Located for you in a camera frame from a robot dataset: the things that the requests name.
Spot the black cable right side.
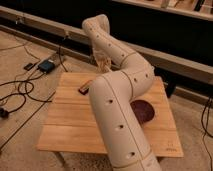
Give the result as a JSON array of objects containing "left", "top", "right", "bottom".
[{"left": 200, "top": 96, "right": 213, "bottom": 171}]

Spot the wooden table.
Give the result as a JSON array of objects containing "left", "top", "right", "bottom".
[{"left": 37, "top": 73, "right": 184, "bottom": 157}]

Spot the black floor cable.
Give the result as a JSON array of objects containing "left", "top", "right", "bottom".
[{"left": 0, "top": 71, "right": 56, "bottom": 114}]

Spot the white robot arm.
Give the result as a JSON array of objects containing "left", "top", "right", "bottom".
[{"left": 82, "top": 14, "right": 162, "bottom": 171}]

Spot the small black device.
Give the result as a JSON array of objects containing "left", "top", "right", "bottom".
[{"left": 24, "top": 63, "right": 35, "bottom": 71}]

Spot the purple bowl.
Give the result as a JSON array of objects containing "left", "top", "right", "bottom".
[{"left": 131, "top": 100, "right": 155, "bottom": 124}]

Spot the dark blue power box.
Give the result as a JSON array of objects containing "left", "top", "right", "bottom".
[{"left": 38, "top": 60, "right": 55, "bottom": 73}]

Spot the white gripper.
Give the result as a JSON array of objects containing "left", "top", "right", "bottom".
[{"left": 93, "top": 48, "right": 112, "bottom": 73}]

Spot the black plug adapter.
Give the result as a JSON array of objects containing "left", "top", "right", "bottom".
[{"left": 0, "top": 107, "right": 9, "bottom": 119}]

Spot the brown rectangular block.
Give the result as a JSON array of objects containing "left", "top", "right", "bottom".
[{"left": 78, "top": 80, "right": 92, "bottom": 95}]

